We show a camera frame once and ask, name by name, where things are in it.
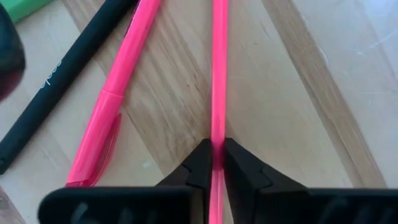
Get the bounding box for pink highlighter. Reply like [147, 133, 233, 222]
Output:
[65, 0, 162, 188]

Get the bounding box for green handled scissors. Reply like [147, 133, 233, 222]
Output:
[0, 0, 53, 23]

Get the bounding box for matte black pen white lettering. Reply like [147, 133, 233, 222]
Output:
[0, 0, 137, 175]

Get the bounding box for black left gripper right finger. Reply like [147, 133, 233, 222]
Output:
[223, 137, 398, 224]

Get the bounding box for thin pink pencil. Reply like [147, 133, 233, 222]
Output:
[208, 0, 230, 224]

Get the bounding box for black left wrist camera cable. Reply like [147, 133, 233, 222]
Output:
[0, 2, 26, 102]

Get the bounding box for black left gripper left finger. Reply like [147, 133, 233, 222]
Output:
[37, 138, 214, 224]

